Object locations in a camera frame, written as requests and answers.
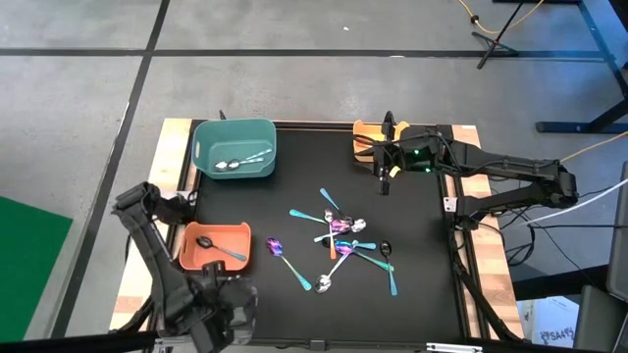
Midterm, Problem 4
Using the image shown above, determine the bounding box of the grey laptop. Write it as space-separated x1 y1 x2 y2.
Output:
605 160 628 301

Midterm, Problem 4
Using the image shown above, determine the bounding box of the silver frame bracket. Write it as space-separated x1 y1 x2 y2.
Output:
425 342 485 353

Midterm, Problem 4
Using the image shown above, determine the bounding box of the black cable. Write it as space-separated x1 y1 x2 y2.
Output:
527 223 628 230

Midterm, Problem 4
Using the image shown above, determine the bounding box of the white cable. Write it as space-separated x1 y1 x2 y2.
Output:
527 177 628 227

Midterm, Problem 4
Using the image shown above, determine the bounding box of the black rig frame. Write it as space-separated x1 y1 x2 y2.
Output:
0 229 628 353

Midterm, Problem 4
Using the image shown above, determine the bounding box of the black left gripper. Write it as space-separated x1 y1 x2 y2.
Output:
193 261 260 350

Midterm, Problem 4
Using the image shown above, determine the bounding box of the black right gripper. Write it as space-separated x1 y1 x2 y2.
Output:
371 126 443 196

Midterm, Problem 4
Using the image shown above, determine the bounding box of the black tripod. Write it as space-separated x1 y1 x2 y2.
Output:
470 0 527 71

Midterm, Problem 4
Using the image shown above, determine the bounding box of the yellow extension cable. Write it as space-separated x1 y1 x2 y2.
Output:
456 0 547 36

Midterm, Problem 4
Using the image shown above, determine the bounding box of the green floor mat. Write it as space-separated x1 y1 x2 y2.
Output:
0 195 74 344

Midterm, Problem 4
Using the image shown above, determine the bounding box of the white cardboard box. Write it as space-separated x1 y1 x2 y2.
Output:
518 295 581 350

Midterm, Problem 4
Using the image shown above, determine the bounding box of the black desk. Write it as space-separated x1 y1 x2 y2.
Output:
535 0 628 134

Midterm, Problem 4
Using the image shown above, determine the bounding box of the yellow plastic bin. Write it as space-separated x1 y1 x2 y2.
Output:
351 119 411 164

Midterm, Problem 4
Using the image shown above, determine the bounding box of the teal plastic bin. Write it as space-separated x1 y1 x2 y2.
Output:
190 118 279 180

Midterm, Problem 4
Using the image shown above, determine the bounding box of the orange plastic bin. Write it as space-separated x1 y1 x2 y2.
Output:
178 221 253 273

